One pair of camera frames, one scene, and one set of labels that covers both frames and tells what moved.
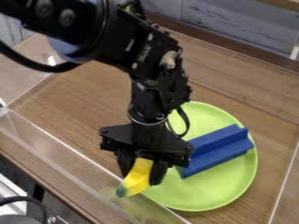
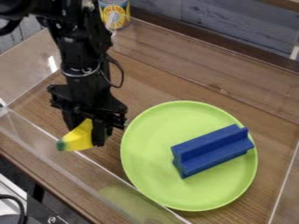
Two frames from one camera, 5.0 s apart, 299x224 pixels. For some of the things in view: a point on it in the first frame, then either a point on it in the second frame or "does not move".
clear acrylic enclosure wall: x=53 y=184 does not move
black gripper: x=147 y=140 to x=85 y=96
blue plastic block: x=215 y=150 does not move
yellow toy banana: x=137 y=180 to x=79 y=139
